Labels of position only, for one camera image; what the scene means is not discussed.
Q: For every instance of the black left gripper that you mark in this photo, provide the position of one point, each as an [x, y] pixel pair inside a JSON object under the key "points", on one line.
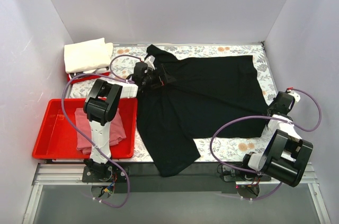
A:
{"points": [[161, 78]]}

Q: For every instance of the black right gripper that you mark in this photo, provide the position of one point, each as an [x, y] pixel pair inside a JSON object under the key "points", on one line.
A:
{"points": [[273, 108]]}

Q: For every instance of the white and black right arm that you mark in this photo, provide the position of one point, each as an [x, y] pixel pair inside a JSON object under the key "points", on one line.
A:
{"points": [[287, 154]]}

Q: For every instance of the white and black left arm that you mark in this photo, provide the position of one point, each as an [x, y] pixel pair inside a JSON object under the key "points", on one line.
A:
{"points": [[101, 107]]}

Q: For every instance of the folded black white striped t-shirt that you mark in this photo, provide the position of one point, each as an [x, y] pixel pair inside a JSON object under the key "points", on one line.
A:
{"points": [[93, 71]]}

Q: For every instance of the floral patterned table mat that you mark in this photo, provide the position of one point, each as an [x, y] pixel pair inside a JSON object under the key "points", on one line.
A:
{"points": [[229, 150]]}

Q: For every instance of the small red tray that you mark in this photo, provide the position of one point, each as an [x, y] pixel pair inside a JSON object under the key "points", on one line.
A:
{"points": [[84, 78]]}

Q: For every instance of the folded cream white t-shirt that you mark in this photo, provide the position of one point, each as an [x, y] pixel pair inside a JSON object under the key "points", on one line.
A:
{"points": [[87, 55]]}

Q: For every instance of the pink t-shirt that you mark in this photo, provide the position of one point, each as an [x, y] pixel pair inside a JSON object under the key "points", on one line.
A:
{"points": [[117, 132]]}

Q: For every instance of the large red plastic tray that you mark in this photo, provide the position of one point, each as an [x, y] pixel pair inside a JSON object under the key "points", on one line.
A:
{"points": [[57, 139]]}

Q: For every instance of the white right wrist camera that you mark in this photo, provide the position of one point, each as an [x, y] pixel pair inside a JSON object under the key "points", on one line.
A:
{"points": [[291, 91]]}

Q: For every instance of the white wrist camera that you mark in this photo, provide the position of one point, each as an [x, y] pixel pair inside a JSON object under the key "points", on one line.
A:
{"points": [[291, 91], [150, 61]]}

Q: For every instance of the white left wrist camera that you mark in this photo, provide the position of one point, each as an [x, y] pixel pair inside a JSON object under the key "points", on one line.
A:
{"points": [[150, 61]]}

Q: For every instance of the aluminium frame rail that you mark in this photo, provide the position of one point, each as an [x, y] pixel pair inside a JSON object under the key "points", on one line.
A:
{"points": [[63, 173]]}

